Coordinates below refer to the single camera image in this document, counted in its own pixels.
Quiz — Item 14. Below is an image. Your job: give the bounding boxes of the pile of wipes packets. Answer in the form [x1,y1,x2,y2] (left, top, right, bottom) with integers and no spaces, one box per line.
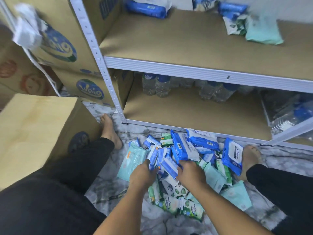
[116,129,253,222]

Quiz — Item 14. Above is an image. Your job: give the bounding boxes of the person's left hand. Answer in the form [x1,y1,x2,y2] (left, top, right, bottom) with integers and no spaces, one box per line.
[128,160,158,191]

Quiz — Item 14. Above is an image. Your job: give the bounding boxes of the person's right hand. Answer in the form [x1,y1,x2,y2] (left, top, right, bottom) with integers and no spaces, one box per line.
[176,160,207,190]

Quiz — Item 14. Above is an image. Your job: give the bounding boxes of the person's right forearm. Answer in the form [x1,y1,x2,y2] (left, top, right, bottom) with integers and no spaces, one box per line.
[188,179,275,235]

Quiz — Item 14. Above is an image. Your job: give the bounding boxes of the water bottles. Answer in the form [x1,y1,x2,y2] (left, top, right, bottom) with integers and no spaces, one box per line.
[261,90,313,145]

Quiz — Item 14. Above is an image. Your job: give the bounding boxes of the blue wipe packet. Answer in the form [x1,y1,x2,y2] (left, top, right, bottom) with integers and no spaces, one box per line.
[192,0,221,12]

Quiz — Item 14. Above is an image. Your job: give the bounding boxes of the person's left forearm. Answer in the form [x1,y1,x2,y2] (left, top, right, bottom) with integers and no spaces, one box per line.
[94,183,152,235]

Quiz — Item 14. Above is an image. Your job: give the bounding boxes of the person's foot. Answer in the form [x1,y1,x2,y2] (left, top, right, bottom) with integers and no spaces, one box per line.
[240,144,265,181]
[100,113,123,150]

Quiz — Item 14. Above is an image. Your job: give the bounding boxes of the person's right foot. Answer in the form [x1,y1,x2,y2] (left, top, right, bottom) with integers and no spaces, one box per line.
[240,144,265,181]

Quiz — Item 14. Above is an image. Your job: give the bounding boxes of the person's right leg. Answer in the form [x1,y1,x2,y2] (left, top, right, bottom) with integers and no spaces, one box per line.
[246,164,313,235]

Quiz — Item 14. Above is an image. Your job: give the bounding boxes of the grey metal shelf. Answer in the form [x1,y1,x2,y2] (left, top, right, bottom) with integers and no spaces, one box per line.
[68,0,313,151]

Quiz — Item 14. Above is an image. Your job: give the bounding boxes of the person's left foot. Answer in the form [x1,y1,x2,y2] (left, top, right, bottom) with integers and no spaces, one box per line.
[100,113,123,150]

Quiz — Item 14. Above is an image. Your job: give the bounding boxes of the plain cardboard box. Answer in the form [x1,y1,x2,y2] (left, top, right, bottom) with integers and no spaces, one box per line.
[0,94,101,189]

